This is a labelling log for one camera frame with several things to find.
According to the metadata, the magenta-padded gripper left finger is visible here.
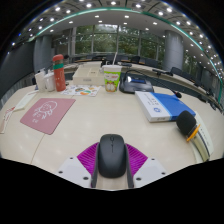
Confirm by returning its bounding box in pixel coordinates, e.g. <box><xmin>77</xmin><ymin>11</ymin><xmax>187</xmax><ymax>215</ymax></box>
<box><xmin>54</xmin><ymin>142</ymin><xmax>100</xmax><ymax>189</ymax></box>

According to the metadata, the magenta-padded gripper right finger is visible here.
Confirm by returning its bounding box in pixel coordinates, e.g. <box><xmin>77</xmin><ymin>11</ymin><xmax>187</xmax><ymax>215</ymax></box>
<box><xmin>123</xmin><ymin>143</ymin><xmax>168</xmax><ymax>189</ymax></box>

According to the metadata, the black computer mouse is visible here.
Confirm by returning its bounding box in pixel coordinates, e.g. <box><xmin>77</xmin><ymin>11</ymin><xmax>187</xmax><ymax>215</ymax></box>
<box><xmin>97</xmin><ymin>133</ymin><xmax>128</xmax><ymax>179</ymax></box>

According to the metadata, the pink mouse pad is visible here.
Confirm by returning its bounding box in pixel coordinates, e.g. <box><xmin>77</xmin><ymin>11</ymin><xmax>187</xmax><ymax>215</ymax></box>
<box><xmin>19</xmin><ymin>97</ymin><xmax>77</xmax><ymax>136</ymax></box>

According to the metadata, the blue and white book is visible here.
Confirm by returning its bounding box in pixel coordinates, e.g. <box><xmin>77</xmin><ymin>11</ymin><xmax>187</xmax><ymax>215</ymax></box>
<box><xmin>134</xmin><ymin>90</ymin><xmax>197</xmax><ymax>123</ymax></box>

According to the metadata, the white booklet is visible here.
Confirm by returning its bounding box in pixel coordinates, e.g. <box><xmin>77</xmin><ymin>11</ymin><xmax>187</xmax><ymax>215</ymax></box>
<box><xmin>191</xmin><ymin>111</ymin><xmax>215</xmax><ymax>163</ymax></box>

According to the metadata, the white printed paper sheet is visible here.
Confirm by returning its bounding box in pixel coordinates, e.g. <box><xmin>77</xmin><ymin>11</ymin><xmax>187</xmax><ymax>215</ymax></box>
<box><xmin>13</xmin><ymin>91</ymin><xmax>38</xmax><ymax>112</ymax></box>

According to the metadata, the red and white leaflet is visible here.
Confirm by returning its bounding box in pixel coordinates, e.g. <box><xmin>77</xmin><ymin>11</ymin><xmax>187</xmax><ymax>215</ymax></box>
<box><xmin>0</xmin><ymin>105</ymin><xmax>16</xmax><ymax>134</ymax></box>

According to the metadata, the black gooseneck microphone unit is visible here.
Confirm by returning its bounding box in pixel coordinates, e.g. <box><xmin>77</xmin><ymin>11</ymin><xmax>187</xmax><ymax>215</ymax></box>
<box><xmin>118</xmin><ymin>68</ymin><xmax>183</xmax><ymax>99</ymax></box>

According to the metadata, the white lidded mug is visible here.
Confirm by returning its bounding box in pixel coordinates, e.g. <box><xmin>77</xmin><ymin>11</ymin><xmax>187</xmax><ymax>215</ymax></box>
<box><xmin>43</xmin><ymin>71</ymin><xmax>56</xmax><ymax>93</ymax></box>

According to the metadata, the long curved conference table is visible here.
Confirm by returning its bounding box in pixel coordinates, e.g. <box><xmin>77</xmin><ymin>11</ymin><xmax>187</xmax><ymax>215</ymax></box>
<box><xmin>68</xmin><ymin>60</ymin><xmax>221</xmax><ymax>111</ymax></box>

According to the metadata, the red thermos bottle green band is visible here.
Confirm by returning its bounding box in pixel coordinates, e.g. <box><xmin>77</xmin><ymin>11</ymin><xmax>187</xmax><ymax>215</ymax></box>
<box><xmin>52</xmin><ymin>53</ymin><xmax>67</xmax><ymax>93</ymax></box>

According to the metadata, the cream cardboard box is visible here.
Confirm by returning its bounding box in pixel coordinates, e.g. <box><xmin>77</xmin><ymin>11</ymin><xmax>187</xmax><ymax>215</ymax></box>
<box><xmin>72</xmin><ymin>64</ymin><xmax>106</xmax><ymax>87</ymax></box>

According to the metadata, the stack of white paper cups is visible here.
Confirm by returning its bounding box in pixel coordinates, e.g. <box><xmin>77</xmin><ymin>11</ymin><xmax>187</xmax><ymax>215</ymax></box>
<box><xmin>34</xmin><ymin>69</ymin><xmax>47</xmax><ymax>93</ymax></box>

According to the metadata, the printed paper cup with straw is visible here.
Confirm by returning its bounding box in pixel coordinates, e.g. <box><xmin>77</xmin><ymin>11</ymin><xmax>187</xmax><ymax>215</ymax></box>
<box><xmin>102</xmin><ymin>51</ymin><xmax>123</xmax><ymax>93</ymax></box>

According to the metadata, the group of dark office chairs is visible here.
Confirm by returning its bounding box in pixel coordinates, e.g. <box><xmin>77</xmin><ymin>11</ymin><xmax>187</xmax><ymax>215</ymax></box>
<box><xmin>73</xmin><ymin>54</ymin><xmax>221</xmax><ymax>108</ymax></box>

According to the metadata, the group of ceiling lights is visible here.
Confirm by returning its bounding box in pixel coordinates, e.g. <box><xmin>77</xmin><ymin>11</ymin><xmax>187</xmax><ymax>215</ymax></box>
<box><xmin>11</xmin><ymin>0</ymin><xmax>224</xmax><ymax>78</ymax></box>

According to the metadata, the black handheld microphone orange ring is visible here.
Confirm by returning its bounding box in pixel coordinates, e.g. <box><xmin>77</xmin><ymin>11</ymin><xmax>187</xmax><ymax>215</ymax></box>
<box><xmin>175</xmin><ymin>110</ymin><xmax>212</xmax><ymax>161</ymax></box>

